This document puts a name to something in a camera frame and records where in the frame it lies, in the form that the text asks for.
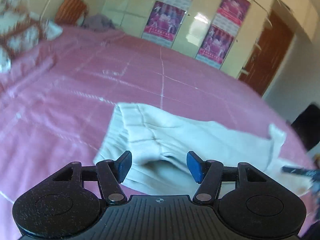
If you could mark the pink poster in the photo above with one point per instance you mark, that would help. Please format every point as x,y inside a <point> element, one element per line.
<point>223,30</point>
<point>165,20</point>

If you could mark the white brown patterned pillow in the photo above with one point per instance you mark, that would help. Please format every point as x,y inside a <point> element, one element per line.
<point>22,30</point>

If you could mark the brown wooden door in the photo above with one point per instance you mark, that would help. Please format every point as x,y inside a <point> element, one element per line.
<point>267,55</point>

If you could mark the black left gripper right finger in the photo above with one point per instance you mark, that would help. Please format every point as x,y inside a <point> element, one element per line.
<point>208,174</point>

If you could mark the pink poster right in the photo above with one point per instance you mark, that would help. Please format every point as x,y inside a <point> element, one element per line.
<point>223,30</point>

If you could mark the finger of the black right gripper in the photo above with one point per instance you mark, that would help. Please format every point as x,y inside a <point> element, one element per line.
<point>303,181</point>

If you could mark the grey crumpled cloth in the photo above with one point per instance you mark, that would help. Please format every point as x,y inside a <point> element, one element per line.
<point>98,23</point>

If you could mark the cream glossy wardrobe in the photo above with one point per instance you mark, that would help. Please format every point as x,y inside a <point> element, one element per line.
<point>301,15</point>

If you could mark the pink poster left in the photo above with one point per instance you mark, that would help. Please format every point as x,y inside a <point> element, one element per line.
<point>165,20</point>

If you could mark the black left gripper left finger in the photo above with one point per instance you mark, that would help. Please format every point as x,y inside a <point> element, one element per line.
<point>111,173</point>

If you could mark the orange striped pillow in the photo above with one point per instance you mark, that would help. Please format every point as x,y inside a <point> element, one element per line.
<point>70,11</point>

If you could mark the pink checked bedspread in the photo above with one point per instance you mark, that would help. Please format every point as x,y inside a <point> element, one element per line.
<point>58,98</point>

